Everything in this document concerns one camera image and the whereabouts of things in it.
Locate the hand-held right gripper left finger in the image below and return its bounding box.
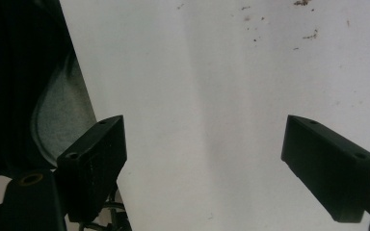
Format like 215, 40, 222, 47
56, 115, 129, 224

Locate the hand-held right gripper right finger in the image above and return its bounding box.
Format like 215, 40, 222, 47
280, 115, 370, 224

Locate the white paper sheet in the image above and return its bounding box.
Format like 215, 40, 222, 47
0, 0, 370, 231

